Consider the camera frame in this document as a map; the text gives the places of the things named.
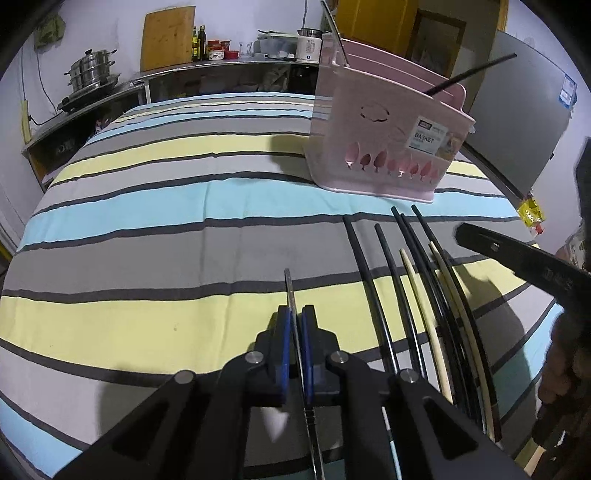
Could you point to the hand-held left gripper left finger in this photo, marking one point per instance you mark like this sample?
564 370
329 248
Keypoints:
284 341

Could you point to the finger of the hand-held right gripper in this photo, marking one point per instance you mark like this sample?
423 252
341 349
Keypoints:
517 256

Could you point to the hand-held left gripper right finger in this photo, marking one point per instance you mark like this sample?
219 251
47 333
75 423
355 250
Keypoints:
308 341

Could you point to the beige wooden chopstick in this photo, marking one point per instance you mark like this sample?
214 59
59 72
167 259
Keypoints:
434 249
425 319

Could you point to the pink plastic utensil basket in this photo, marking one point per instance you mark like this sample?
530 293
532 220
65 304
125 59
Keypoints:
369 124

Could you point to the yellow plastic bag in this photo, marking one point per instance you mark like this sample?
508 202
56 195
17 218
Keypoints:
531 214

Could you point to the pineapple print bag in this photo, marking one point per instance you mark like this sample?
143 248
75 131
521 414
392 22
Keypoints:
577 244

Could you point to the grey refrigerator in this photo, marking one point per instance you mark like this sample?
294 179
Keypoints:
512 110

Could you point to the person's bare torso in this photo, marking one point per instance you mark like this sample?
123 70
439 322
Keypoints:
561 360

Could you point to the yellow wooden door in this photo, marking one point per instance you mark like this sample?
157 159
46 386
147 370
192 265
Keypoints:
374 21

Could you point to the steel kitchen counter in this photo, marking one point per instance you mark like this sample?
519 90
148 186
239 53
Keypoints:
221 76

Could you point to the white electric kettle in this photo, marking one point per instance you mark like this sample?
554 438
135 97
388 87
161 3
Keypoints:
308 46

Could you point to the clear plastic container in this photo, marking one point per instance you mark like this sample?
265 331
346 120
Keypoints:
277 45

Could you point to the red lidded jar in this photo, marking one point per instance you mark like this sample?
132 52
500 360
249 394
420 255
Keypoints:
214 50

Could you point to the low steel stove shelf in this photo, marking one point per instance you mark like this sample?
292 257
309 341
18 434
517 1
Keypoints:
60 134

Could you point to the dark sauce bottle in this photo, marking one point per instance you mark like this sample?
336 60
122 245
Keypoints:
203 44

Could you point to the green oil bottle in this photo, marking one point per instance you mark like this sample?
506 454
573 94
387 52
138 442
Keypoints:
195 46

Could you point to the gas stove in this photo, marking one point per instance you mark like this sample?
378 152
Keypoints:
83 99

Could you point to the wooden cutting board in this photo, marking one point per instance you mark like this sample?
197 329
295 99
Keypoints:
167 39

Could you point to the stainless steel steamer pot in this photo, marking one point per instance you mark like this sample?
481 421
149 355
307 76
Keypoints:
92 69

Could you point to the green hanging cloth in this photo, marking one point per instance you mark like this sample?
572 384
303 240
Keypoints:
48 32

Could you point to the yellow door frame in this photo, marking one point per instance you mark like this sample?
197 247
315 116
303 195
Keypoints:
438 41

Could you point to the yellow wall strip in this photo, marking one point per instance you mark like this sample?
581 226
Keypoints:
24 122

